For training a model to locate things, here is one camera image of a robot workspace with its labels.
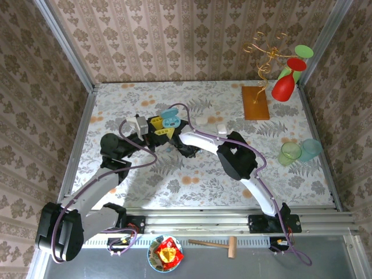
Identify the blue earbud charging case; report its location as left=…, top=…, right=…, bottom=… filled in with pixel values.
left=160, top=108, right=180, bottom=128

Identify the red yellow snack packet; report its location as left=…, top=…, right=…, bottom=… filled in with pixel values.
left=153, top=237, right=184, bottom=265

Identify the green translucent plastic cup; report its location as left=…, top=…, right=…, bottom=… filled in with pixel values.
left=277, top=141, right=303, bottom=167

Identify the wooden mallet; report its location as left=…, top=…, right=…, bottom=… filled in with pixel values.
left=188, top=236, right=238, bottom=259

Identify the patterned ceramic bowl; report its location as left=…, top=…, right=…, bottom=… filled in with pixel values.
left=146, top=234, right=183, bottom=273

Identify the red plastic goblet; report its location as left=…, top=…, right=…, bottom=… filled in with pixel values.
left=271, top=57, right=307, bottom=102

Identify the blue translucent plastic cup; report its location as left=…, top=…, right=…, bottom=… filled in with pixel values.
left=298, top=138, right=324, bottom=163

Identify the grey metal shelf panel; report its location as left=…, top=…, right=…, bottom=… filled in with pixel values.
left=27, top=232, right=372, bottom=279

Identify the green plastic goblet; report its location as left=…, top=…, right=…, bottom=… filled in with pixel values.
left=277, top=45, right=314, bottom=84

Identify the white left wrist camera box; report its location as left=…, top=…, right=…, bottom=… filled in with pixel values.
left=127, top=115, right=149, bottom=141

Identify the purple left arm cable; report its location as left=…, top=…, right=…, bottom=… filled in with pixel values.
left=51, top=117, right=159, bottom=263

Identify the aluminium frame side rail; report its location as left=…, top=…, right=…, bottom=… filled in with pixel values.
left=299, top=87, right=344, bottom=213
left=56, top=87, right=99, bottom=207

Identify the aluminium frame base beam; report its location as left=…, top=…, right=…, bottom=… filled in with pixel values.
left=81, top=208, right=360, bottom=235

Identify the gold wire stand wooden base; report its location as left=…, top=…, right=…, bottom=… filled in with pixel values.
left=241, top=31, right=291, bottom=121

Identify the black cable connector bracket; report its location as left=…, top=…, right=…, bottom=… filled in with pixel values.
left=269, top=237, right=291, bottom=253
left=106, top=237, right=131, bottom=251

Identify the white slotted cable duct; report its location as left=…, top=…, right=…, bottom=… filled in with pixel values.
left=83, top=234, right=291, bottom=248

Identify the aluminium frame post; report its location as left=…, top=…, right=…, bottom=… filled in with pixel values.
left=33, top=0, right=96, bottom=93
left=295, top=0, right=356, bottom=90

